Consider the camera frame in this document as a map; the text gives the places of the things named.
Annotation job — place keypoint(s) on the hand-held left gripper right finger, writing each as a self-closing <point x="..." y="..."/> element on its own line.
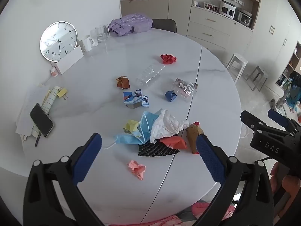
<point x="210" y="160"/>

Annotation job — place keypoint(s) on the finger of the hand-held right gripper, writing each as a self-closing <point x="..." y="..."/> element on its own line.
<point x="278" y="119"/>
<point x="249" y="120"/>

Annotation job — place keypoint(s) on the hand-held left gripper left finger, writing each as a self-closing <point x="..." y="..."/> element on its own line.
<point x="88" y="160"/>

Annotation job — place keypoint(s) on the brown paper wrapper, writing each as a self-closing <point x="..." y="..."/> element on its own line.
<point x="192" y="136"/>

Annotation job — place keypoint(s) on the orange paper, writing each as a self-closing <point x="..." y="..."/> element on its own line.
<point x="175" y="142"/>

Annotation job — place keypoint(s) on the pink paper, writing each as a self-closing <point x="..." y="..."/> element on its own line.
<point x="137" y="169"/>

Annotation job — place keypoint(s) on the yellow paper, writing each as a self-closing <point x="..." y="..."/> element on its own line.
<point x="131" y="126"/>

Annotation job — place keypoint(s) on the white tissue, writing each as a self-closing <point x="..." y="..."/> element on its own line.
<point x="165" y="124"/>

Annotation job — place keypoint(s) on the black mesh net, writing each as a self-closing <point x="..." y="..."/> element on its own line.
<point x="152" y="150"/>

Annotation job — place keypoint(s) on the blue face mask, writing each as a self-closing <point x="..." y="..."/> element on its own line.
<point x="145" y="122"/>

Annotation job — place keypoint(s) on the clear plastic wrapper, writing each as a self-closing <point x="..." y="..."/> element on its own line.
<point x="184" y="88"/>

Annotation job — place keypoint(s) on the blue paper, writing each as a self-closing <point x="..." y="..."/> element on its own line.
<point x="170" y="96"/>

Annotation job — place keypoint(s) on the blue patterned carton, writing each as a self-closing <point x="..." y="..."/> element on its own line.
<point x="135" y="98"/>

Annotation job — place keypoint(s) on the brown paper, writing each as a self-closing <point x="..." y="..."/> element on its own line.
<point x="123" y="82"/>

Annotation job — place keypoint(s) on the red paper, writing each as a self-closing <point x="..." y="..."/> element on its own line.
<point x="168" y="59"/>

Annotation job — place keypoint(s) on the clear plastic bottle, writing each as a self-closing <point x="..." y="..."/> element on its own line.
<point x="149" y="74"/>

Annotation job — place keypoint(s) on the person's right hand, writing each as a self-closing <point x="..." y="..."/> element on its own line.
<point x="290" y="184"/>

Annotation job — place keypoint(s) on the teal floor appliance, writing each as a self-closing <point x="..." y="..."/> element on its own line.
<point x="294" y="94"/>

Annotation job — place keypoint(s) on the grey stool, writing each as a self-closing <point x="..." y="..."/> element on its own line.
<point x="258" y="73"/>

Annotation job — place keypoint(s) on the red floral clothing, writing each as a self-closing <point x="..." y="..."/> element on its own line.
<point x="204" y="210"/>

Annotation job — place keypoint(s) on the dark pen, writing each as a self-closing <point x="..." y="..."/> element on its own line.
<point x="37" y="140"/>

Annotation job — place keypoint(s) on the open shelf unit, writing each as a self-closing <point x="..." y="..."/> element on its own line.
<point x="292" y="61"/>

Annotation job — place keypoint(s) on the white stool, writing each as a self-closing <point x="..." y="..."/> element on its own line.
<point x="237" y="60"/>

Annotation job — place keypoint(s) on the black smartphone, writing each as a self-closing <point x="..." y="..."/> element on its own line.
<point x="41" y="120"/>

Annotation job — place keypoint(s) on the yellow binder clip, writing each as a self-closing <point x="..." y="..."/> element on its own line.
<point x="62" y="93"/>

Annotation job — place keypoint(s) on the pale yellow ruler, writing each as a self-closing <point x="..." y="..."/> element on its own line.
<point x="50" y="97"/>

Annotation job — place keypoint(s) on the white paper sheets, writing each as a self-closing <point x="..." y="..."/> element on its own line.
<point x="25" y="113"/>

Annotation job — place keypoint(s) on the white rectangular box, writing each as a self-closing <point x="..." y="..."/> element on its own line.
<point x="69" y="61"/>

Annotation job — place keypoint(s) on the grey toaster oven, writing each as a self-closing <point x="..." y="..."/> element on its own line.
<point x="244" y="17"/>

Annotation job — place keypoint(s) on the white countertop oven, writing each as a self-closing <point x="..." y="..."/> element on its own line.
<point x="227" y="9"/>

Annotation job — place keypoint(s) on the white mug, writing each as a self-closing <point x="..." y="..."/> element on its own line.
<point x="85" y="43"/>

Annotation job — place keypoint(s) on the clear glass mug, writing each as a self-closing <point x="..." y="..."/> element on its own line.
<point x="101" y="33"/>

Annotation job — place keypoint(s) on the grey chair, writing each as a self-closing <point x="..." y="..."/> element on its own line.
<point x="164" y="24"/>

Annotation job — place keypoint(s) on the small white cup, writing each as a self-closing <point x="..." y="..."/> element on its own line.
<point x="196" y="3"/>

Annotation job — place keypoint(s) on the beige built-in cabinet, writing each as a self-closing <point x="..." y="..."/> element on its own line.
<point x="178" y="0"/>

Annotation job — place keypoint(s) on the purple backpack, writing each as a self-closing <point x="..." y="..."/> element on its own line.
<point x="130" y="23"/>

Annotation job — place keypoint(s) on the round white wall clock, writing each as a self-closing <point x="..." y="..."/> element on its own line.
<point x="58" y="40"/>

